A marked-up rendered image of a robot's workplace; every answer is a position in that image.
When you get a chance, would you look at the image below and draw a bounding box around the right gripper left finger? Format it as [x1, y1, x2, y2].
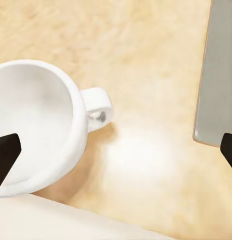
[0, 133, 22, 186]

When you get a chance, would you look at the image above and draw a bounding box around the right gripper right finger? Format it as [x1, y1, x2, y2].
[220, 133, 232, 167]

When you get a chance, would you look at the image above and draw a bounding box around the coffee cup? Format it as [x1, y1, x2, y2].
[0, 59, 114, 198]

